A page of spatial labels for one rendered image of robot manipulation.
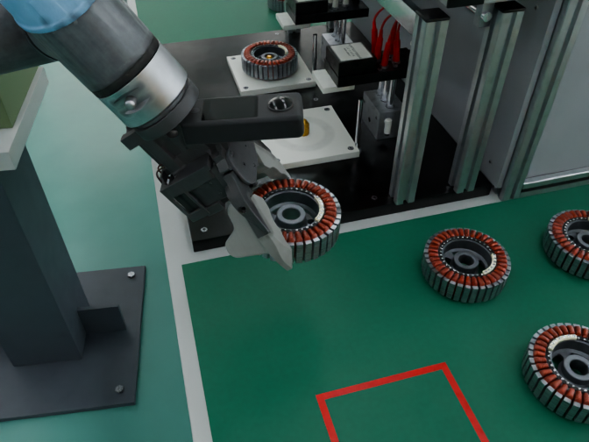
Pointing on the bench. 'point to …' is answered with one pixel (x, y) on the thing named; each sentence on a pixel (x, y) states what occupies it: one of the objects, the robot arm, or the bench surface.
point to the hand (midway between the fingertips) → (294, 221)
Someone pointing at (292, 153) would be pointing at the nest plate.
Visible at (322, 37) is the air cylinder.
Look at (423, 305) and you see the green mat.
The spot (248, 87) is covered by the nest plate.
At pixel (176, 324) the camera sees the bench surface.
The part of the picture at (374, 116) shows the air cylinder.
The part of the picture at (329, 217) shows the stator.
